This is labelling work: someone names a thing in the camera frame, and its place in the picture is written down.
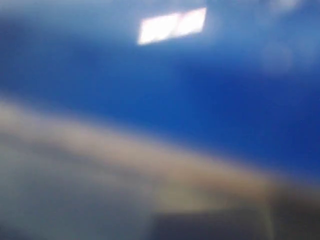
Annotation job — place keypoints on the clear plastic tall container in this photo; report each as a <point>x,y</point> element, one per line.
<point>68,177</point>

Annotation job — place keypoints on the blue snap-lock lid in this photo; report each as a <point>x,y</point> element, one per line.
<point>236,78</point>

